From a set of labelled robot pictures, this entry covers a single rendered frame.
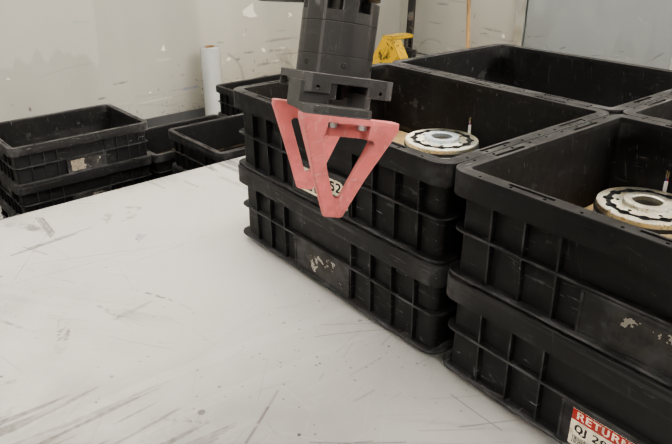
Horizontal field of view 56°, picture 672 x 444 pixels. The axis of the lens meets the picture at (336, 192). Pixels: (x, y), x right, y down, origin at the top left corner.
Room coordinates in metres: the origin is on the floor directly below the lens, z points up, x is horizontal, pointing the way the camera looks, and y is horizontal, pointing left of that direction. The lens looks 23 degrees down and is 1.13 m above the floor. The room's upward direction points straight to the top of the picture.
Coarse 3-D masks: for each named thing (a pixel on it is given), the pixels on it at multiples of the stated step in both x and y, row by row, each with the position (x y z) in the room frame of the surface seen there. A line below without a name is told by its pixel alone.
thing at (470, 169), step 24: (600, 120) 0.69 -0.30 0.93; (624, 120) 0.71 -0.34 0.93; (648, 120) 0.69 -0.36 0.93; (528, 144) 0.61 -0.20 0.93; (552, 144) 0.62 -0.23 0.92; (456, 168) 0.54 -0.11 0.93; (480, 168) 0.55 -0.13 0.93; (456, 192) 0.53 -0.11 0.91; (480, 192) 0.51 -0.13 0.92; (504, 192) 0.49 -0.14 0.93; (528, 192) 0.48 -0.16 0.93; (528, 216) 0.47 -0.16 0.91; (552, 216) 0.45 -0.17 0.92; (576, 216) 0.44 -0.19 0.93; (600, 216) 0.43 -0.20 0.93; (576, 240) 0.44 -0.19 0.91; (600, 240) 0.42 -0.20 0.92; (624, 240) 0.41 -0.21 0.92; (648, 240) 0.40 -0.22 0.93; (648, 264) 0.39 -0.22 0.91
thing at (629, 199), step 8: (632, 192) 0.63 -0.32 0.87; (640, 192) 0.63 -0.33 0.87; (648, 192) 0.63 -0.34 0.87; (624, 200) 0.61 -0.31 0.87; (632, 200) 0.61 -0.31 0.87; (648, 200) 0.62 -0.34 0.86; (656, 200) 0.62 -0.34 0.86; (664, 200) 0.61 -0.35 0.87; (632, 208) 0.60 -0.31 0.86; (640, 208) 0.59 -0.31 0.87; (648, 208) 0.59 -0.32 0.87; (656, 208) 0.59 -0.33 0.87; (664, 208) 0.59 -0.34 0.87
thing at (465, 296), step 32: (448, 288) 0.53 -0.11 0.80; (480, 320) 0.51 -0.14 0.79; (512, 320) 0.47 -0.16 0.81; (448, 352) 0.55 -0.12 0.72; (480, 352) 0.51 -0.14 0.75; (512, 352) 0.48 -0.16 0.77; (544, 352) 0.45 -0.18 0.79; (576, 352) 0.42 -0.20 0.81; (480, 384) 0.50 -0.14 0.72; (512, 384) 0.48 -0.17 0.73; (544, 384) 0.45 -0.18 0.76; (576, 384) 0.43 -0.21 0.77; (608, 384) 0.40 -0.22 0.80; (640, 384) 0.38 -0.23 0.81; (544, 416) 0.45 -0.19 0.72; (608, 416) 0.41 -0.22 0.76; (640, 416) 0.39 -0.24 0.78
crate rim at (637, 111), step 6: (666, 96) 0.81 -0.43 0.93; (648, 102) 0.78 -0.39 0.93; (654, 102) 0.78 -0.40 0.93; (660, 102) 0.78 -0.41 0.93; (666, 102) 0.78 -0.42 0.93; (630, 108) 0.75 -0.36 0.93; (636, 108) 0.75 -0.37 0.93; (642, 108) 0.75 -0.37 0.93; (648, 108) 0.75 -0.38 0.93; (654, 108) 0.76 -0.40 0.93; (624, 114) 0.73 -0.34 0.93; (630, 114) 0.72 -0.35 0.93; (636, 114) 0.72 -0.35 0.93; (642, 114) 0.72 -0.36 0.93; (654, 120) 0.70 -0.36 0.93; (660, 120) 0.69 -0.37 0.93; (666, 120) 0.69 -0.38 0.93
